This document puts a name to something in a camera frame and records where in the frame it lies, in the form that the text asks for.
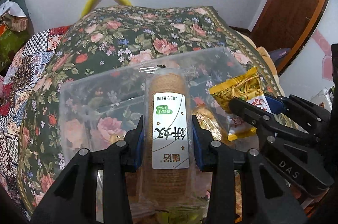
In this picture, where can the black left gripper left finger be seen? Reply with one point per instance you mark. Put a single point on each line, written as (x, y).
(72, 196)

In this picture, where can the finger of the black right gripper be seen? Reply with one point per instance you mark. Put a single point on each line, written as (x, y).
(297, 108)
(253, 113)

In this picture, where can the yellow green snack packet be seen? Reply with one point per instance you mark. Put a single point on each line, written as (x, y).
(246, 87)

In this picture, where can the round biscuit roll pack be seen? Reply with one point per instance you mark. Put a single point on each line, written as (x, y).
(167, 179)

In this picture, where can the beige fleece blanket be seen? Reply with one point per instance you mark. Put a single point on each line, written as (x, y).
(265, 55)

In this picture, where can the clear plastic storage box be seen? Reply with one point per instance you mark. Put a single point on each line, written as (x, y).
(99, 110)

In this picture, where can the brown wooden door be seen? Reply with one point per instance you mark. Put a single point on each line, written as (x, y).
(287, 24)

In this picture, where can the patchwork checkered quilt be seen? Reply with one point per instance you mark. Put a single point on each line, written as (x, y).
(24, 72)

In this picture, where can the floral green bedspread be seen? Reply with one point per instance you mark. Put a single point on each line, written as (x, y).
(108, 38)

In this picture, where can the pile of clothes on chair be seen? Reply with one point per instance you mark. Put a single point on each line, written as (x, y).
(14, 29)

